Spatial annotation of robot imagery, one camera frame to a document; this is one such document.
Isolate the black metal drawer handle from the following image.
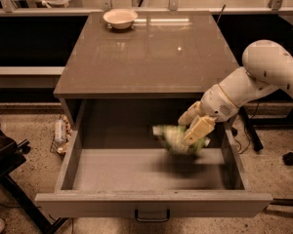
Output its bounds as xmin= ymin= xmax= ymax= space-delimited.
xmin=134 ymin=209 xmax=171 ymax=223

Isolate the white bowl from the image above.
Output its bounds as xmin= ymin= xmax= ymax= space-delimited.
xmin=104 ymin=9 xmax=138 ymax=29

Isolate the clear plastic bottle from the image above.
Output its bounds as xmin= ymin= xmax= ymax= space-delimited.
xmin=55 ymin=119 xmax=66 ymax=144

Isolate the black office chair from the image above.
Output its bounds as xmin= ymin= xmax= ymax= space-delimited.
xmin=0 ymin=125 xmax=66 ymax=234

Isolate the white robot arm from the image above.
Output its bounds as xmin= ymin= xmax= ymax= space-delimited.
xmin=178 ymin=40 xmax=293 ymax=146

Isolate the grey cabinet with glossy top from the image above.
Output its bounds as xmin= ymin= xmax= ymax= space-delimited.
xmin=54 ymin=11 xmax=239 ymax=124

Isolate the open grey top drawer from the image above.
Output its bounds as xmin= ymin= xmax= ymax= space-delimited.
xmin=36 ymin=98 xmax=272 ymax=218

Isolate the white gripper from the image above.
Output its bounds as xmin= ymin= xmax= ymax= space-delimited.
xmin=178 ymin=85 xmax=238 ymax=145

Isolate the green jalapeno chip bag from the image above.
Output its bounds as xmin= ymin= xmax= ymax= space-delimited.
xmin=152 ymin=125 xmax=211 ymax=155

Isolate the black stand leg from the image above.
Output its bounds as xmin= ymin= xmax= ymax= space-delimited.
xmin=239 ymin=107 xmax=264 ymax=152

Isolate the black caster wheel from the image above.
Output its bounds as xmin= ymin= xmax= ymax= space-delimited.
xmin=282 ymin=152 xmax=293 ymax=166

